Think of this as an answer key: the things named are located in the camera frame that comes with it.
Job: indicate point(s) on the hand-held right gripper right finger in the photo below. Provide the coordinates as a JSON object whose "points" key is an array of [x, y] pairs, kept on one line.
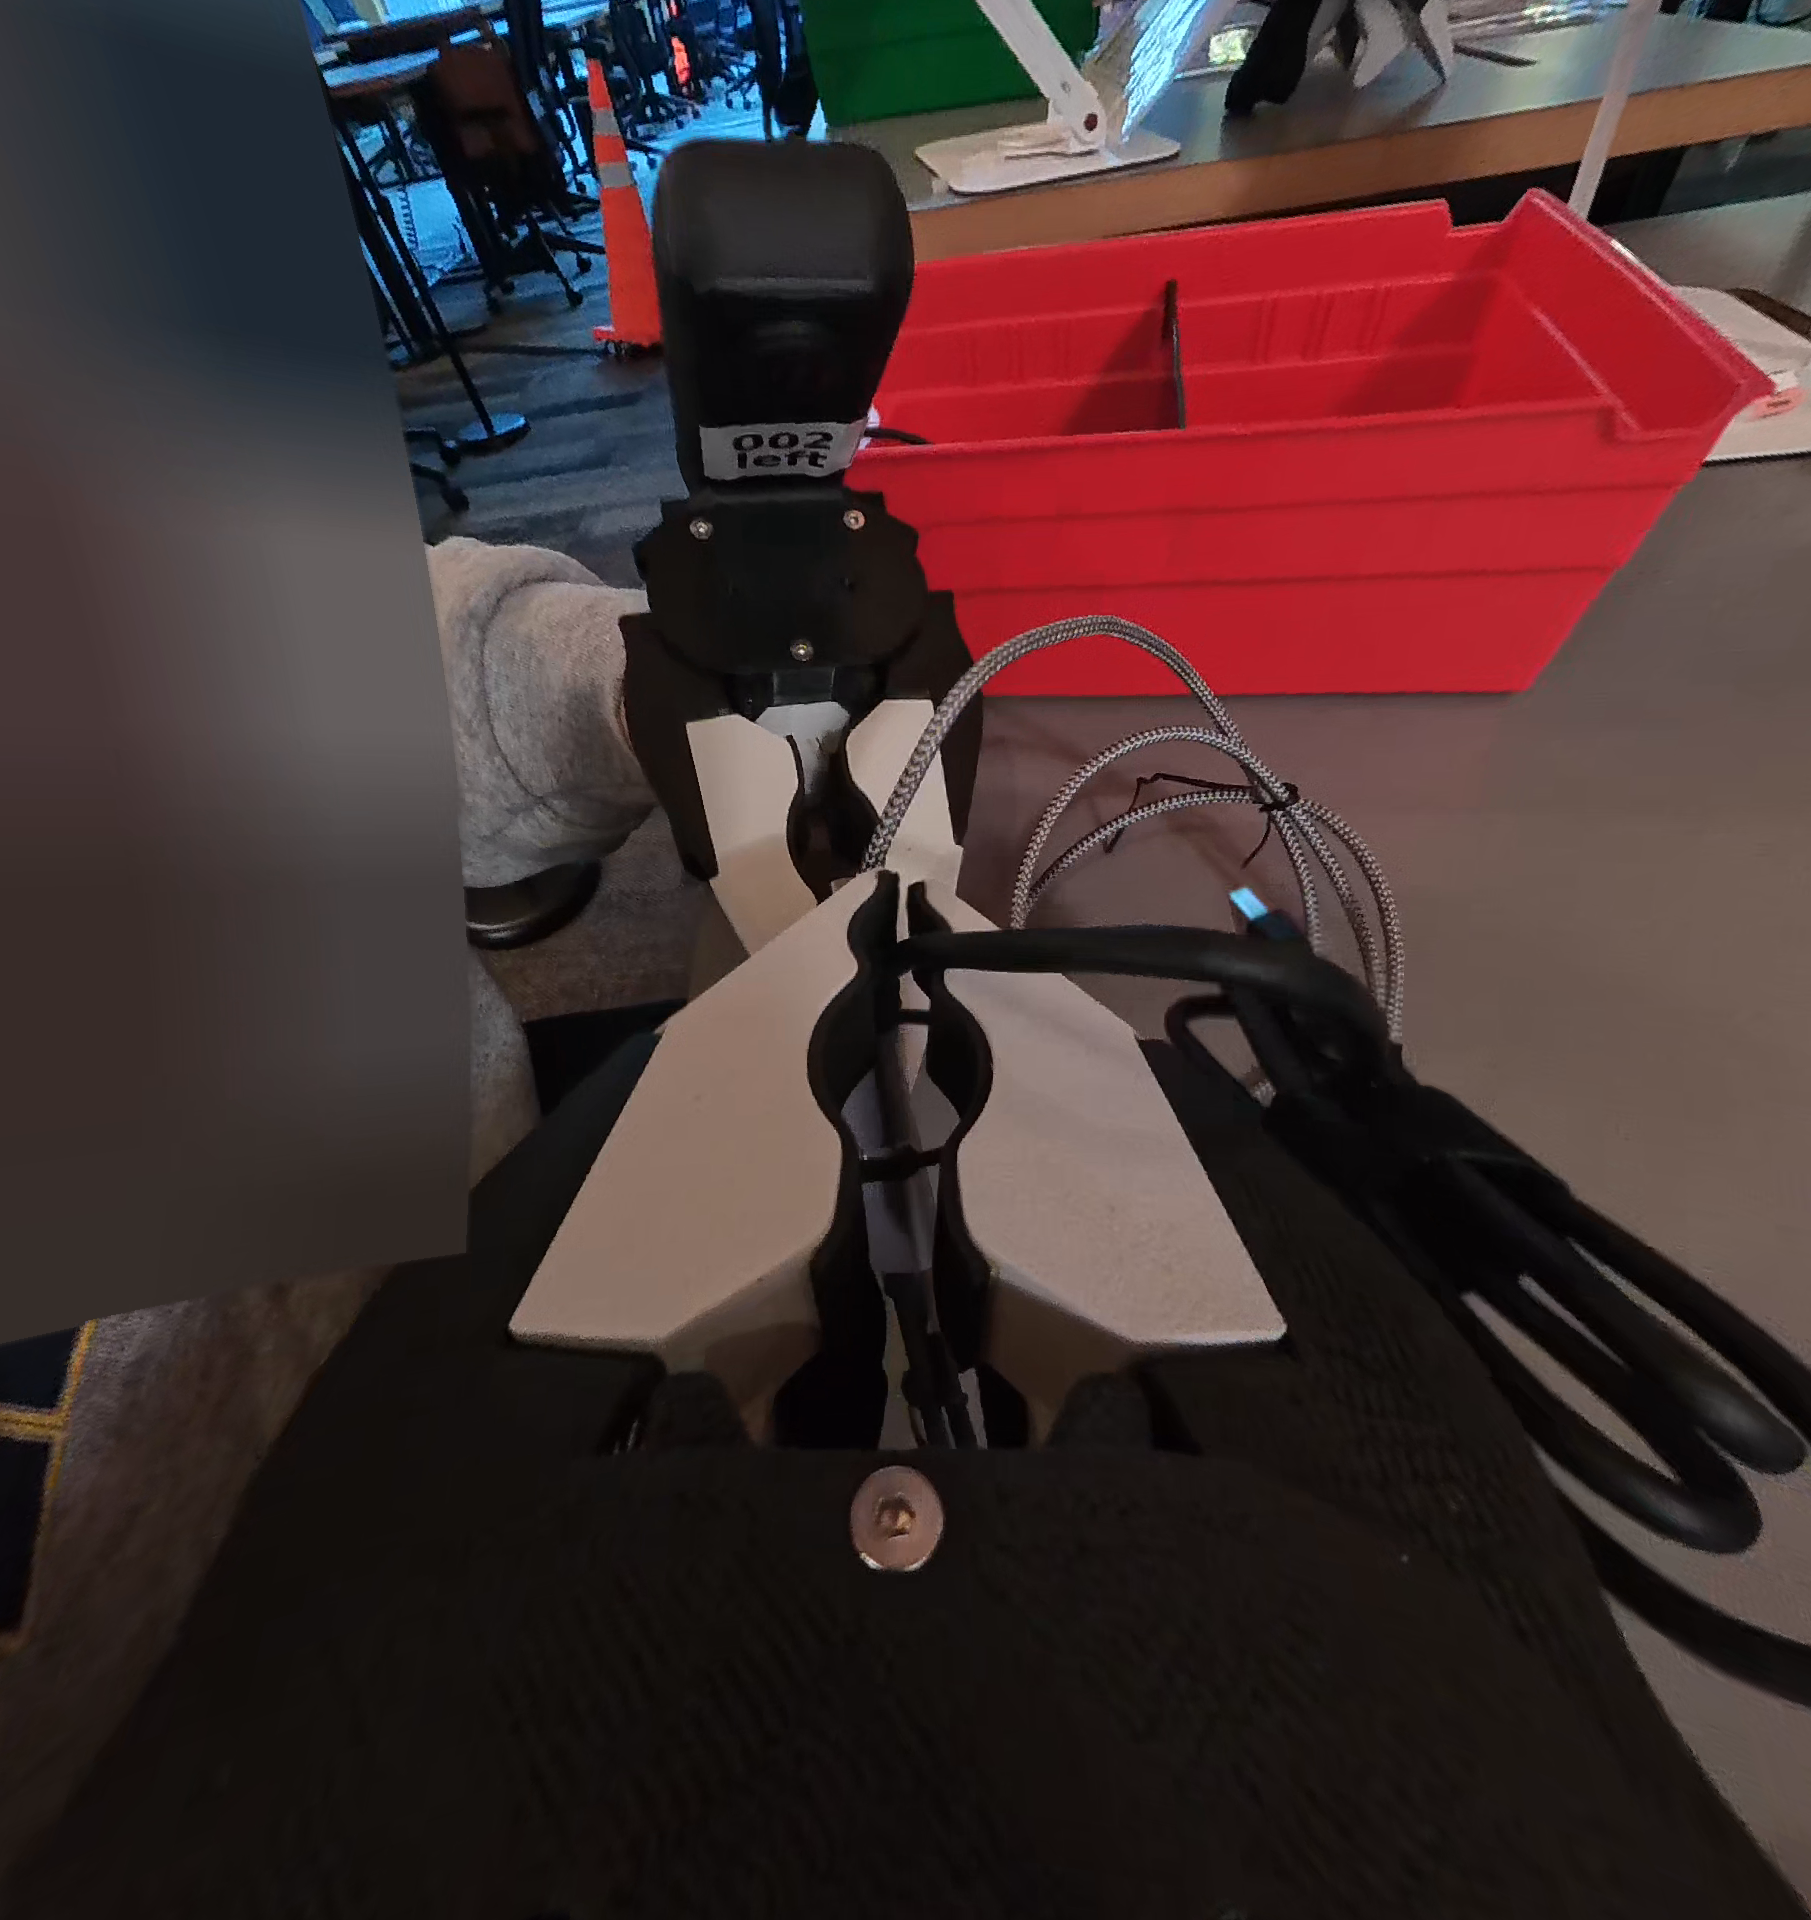
{"points": [[1115, 1201]]}

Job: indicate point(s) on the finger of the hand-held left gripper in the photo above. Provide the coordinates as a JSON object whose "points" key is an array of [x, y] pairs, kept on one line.
{"points": [[742, 810], [912, 839]]}

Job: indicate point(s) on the black white device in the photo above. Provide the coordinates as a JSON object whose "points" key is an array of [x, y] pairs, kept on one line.
{"points": [[1297, 53]]}

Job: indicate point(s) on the white articulated stand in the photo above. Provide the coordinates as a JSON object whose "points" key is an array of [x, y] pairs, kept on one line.
{"points": [[1047, 157]]}

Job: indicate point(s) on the wooden high table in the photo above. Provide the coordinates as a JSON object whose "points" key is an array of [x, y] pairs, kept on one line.
{"points": [[380, 91]]}

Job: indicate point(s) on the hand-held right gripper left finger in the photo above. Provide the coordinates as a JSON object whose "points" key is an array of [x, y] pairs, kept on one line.
{"points": [[665, 1201]]}

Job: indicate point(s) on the red plastic bin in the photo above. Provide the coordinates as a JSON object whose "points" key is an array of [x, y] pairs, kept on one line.
{"points": [[1297, 541]]}

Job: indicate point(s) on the brown office chair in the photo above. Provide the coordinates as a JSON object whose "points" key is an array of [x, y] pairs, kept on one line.
{"points": [[493, 136]]}

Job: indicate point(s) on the black bin divider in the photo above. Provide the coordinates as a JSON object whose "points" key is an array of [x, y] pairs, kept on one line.
{"points": [[1178, 353]]}

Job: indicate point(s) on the orange traffic cone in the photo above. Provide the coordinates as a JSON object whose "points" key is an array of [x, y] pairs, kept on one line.
{"points": [[620, 225]]}

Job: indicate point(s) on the black twist tie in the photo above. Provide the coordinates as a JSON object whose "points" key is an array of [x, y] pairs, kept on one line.
{"points": [[1274, 802]]}

